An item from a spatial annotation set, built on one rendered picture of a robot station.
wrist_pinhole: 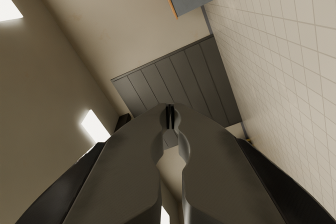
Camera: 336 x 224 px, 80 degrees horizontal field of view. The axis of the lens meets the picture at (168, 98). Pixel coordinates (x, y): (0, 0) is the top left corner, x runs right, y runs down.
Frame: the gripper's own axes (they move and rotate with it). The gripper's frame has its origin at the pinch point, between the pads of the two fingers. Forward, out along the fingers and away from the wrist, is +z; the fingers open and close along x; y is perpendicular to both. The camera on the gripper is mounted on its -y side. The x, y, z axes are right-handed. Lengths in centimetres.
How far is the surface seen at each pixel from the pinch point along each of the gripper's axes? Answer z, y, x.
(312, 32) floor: 136, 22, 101
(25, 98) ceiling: 294, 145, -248
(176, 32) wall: 555, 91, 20
